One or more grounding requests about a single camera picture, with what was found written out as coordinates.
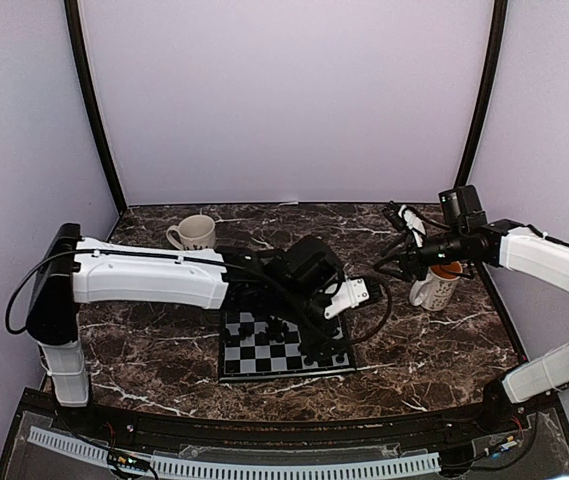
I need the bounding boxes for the black front rail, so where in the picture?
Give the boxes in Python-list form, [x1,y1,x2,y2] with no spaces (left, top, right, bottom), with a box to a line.
[91,405,485,447]

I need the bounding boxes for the black left frame post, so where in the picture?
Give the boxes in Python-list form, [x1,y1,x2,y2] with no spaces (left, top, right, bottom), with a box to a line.
[63,0,128,215]

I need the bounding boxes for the black frame post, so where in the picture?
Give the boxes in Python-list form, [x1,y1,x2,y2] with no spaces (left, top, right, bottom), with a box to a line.
[63,0,128,215]
[453,0,509,188]

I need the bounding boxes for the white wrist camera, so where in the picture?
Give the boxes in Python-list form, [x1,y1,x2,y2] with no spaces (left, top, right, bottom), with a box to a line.
[384,201,426,247]
[323,277,382,320]

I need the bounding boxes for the pile of black chess pieces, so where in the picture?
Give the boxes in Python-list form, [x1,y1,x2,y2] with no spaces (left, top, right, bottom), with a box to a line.
[220,313,300,347]

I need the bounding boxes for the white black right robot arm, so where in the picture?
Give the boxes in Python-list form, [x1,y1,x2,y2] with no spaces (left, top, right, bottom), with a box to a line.
[374,185,569,434]

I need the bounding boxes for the black grey chess board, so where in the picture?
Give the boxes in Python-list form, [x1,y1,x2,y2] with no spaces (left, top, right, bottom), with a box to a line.
[218,312,357,383]

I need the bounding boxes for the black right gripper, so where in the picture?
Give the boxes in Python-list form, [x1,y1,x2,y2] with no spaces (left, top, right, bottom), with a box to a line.
[374,227,467,282]

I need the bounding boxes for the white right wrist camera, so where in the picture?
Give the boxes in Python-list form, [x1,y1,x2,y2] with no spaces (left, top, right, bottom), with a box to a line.
[384,201,426,247]

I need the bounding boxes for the white mug orange interior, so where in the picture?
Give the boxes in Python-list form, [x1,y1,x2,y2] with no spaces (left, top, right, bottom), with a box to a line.
[409,262,463,311]

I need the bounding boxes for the cream floral mug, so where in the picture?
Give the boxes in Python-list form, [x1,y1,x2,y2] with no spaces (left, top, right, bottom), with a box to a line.
[165,214,216,250]

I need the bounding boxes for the black right frame post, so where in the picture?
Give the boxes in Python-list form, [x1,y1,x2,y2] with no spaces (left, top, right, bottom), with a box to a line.
[453,0,509,188]

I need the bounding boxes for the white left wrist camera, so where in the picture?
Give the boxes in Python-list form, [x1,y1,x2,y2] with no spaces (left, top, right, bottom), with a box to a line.
[323,277,382,320]

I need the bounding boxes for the white slotted cable duct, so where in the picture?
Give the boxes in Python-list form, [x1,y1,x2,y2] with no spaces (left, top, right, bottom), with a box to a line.
[27,426,441,480]

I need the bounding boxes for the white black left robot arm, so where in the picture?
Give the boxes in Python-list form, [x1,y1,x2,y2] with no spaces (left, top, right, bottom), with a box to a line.
[6,223,358,436]

